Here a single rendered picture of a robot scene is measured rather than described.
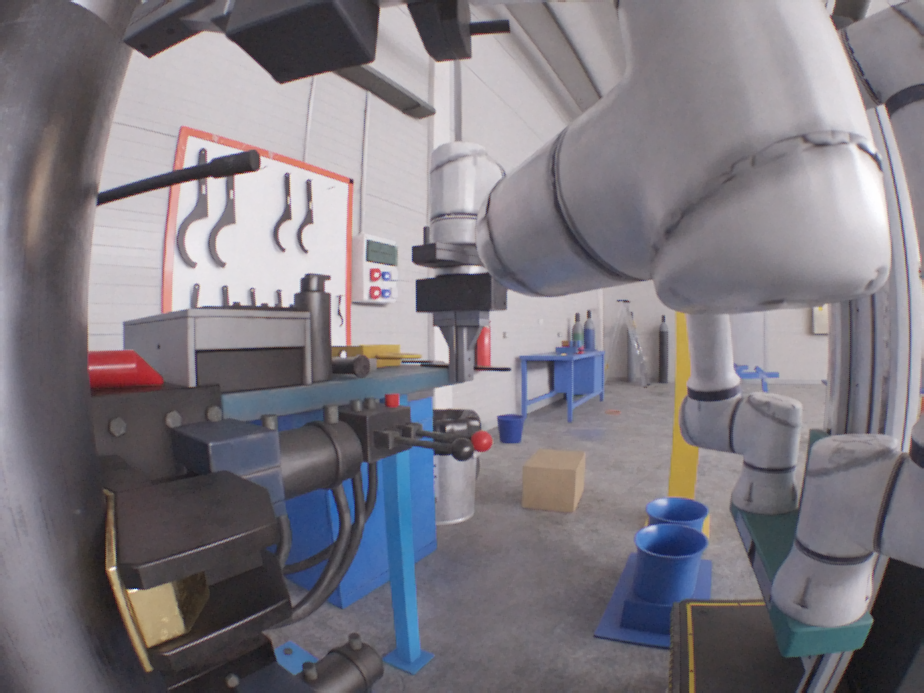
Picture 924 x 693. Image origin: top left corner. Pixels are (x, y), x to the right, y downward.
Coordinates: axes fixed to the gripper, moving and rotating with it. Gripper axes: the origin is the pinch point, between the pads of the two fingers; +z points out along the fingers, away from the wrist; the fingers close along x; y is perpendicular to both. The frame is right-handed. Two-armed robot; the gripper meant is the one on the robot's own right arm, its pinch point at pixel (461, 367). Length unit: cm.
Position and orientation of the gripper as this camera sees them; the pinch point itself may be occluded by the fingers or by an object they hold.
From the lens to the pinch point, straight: 63.4
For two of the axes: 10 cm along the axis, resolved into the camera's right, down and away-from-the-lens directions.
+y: 5.2, -0.3, 8.6
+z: 0.1, 10.0, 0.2
